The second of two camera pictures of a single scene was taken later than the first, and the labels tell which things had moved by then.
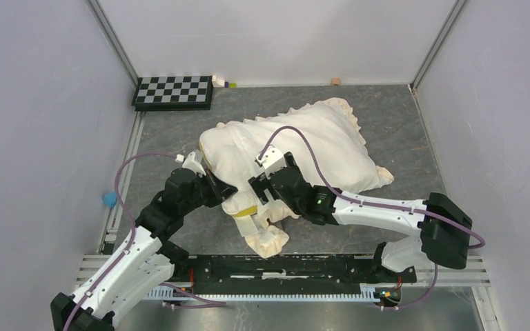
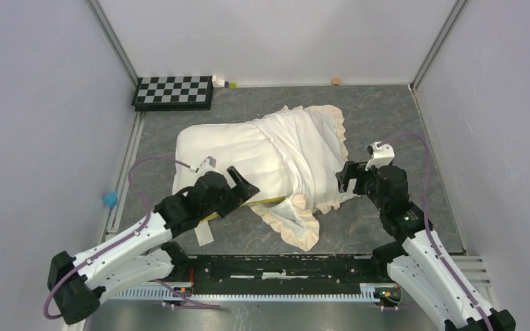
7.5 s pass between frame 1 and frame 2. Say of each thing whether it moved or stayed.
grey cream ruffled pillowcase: moved
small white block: stayed
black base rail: stayed
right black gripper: moved
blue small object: stayed
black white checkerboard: stayed
